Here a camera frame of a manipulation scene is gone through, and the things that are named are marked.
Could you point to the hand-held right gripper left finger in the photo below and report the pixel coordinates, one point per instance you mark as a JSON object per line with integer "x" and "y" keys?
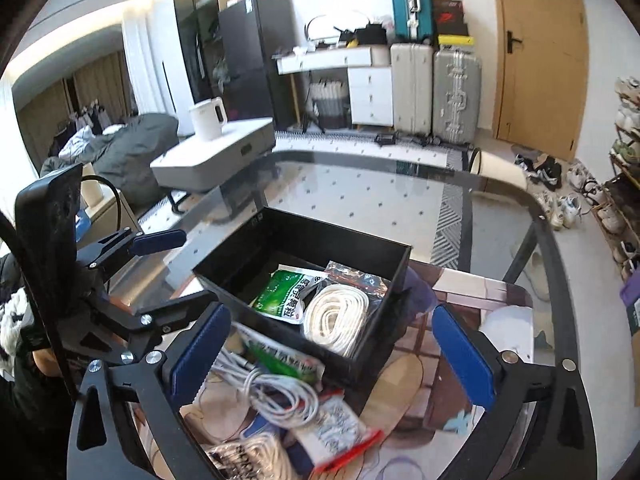
{"x": 196, "y": 355}

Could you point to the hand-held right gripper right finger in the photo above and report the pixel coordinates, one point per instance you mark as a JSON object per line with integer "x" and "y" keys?
{"x": 462, "y": 360}

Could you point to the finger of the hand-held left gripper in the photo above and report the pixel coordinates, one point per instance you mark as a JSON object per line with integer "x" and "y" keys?
{"x": 157, "y": 242}
{"x": 175, "y": 310}

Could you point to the white paper slip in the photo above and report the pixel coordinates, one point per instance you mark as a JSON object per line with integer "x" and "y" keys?
{"x": 250, "y": 460}

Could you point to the black cardboard box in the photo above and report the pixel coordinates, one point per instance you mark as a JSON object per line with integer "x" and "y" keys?
{"x": 300, "y": 235}

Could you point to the red and white packet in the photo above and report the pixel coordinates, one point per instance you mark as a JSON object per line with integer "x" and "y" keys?
{"x": 335, "y": 430}

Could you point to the person's left forearm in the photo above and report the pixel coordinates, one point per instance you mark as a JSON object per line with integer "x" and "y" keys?
{"x": 25, "y": 420}

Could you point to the printed anime desk mat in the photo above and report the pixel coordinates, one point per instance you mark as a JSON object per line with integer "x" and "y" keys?
{"x": 400, "y": 410}

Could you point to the green snack packet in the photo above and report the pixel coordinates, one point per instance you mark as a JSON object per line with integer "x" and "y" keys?
{"x": 280, "y": 357}
{"x": 280, "y": 295}

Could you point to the dark grey beanbag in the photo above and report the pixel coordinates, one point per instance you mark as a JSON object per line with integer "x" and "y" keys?
{"x": 135, "y": 155}

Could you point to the pile of light clothes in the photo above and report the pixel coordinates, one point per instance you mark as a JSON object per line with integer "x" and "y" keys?
{"x": 80, "y": 142}

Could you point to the grey-white side table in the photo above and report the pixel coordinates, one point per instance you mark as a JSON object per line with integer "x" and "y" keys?
{"x": 220, "y": 155}

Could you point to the white electric kettle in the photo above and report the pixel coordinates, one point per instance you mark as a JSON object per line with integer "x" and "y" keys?
{"x": 207, "y": 120}

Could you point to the clear red-printed packet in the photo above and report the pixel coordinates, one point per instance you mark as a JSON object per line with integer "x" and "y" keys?
{"x": 357, "y": 277}

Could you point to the brown curtain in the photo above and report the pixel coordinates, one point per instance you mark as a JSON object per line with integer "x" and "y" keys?
{"x": 95, "y": 85}

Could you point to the brown cardboard carton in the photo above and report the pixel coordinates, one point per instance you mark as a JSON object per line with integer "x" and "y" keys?
{"x": 635, "y": 360}

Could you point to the purple paper bag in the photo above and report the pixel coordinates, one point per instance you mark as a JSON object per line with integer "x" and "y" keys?
{"x": 631, "y": 295}

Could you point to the scattered floor shoes group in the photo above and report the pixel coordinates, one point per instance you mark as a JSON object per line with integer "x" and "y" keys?
{"x": 565, "y": 200}

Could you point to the white dotted rug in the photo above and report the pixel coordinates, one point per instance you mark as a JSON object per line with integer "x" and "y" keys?
{"x": 360, "y": 195}

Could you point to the black refrigerator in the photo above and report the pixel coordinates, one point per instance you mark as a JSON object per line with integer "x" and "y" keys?
{"x": 255, "y": 50}

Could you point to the black glass cabinet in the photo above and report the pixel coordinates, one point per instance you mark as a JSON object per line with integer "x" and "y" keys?
{"x": 195, "y": 25}

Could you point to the wooden shoe rack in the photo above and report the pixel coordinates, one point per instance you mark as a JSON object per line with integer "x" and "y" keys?
{"x": 620, "y": 186}

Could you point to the white desk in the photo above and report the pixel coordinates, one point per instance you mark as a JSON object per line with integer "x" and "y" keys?
{"x": 325, "y": 57}

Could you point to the white drawer unit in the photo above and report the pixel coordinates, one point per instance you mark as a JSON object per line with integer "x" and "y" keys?
{"x": 371, "y": 95}

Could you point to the silver suitcase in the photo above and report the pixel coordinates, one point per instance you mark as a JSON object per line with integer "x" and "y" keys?
{"x": 456, "y": 95}

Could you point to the beige suitcase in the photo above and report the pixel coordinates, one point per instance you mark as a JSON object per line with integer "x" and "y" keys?
{"x": 411, "y": 87}

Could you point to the rows of racked shoes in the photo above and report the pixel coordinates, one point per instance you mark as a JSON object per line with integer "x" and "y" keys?
{"x": 627, "y": 120}

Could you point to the black bag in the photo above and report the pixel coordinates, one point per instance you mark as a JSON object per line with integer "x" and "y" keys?
{"x": 371, "y": 35}

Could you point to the wooden door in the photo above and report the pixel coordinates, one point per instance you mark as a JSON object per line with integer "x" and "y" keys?
{"x": 540, "y": 60}

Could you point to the yellow shoe box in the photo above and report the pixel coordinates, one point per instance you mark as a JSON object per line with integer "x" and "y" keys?
{"x": 455, "y": 41}

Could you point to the teal suitcase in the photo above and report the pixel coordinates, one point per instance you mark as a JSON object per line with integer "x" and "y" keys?
{"x": 412, "y": 5}

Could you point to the black and red shoe box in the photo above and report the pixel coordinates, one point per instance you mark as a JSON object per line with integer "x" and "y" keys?
{"x": 450, "y": 10}

